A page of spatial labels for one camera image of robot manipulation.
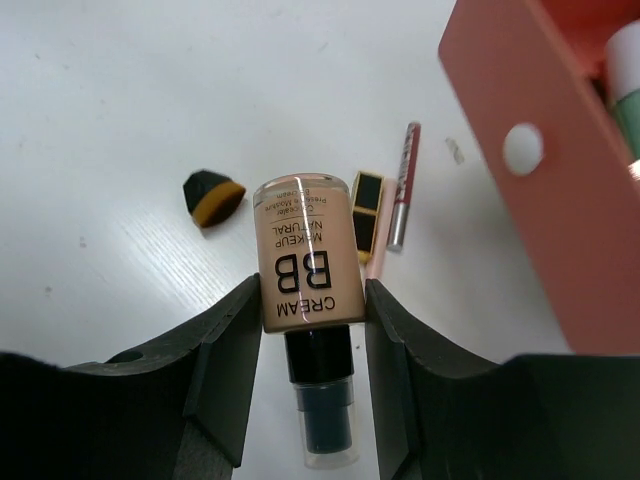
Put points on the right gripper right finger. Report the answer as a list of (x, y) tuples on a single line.
[(442, 412)]

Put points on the black gold lipstick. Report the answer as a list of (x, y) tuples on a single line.
[(366, 203)]

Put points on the pink lip liner pencil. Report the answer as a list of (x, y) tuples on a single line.
[(404, 188)]

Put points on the blue eyebrow razor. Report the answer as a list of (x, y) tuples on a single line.
[(374, 266)]

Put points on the BB cream bottle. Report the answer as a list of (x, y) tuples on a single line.
[(311, 293)]

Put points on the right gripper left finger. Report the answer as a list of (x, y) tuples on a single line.
[(174, 407)]

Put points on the green white tube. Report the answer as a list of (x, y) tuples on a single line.
[(622, 68)]

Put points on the black brown makeup brush head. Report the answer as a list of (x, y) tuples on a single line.
[(211, 197)]

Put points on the red top drawer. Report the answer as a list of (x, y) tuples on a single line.
[(530, 78)]

